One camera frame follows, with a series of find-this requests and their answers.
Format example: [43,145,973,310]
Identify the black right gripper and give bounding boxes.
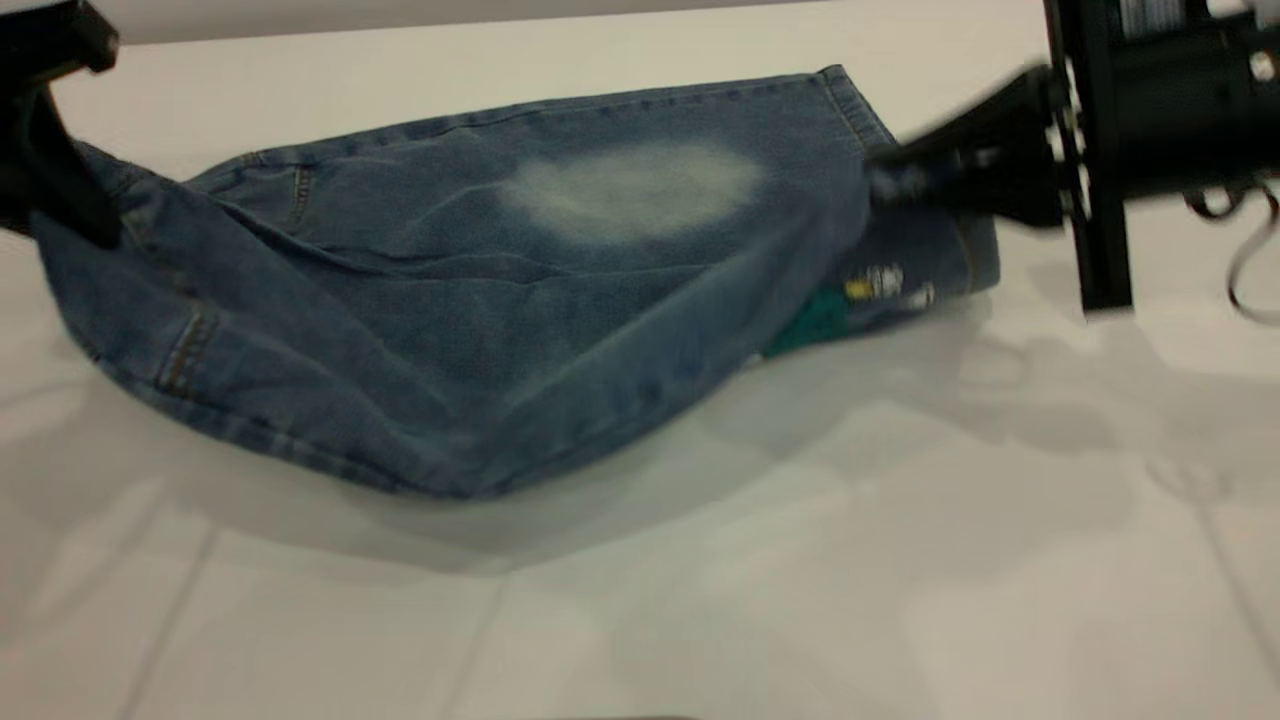
[866,0,1280,313]

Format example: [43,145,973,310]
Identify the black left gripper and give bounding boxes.
[0,0,124,252]

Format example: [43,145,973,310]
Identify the blue denim pants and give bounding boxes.
[30,65,1002,501]

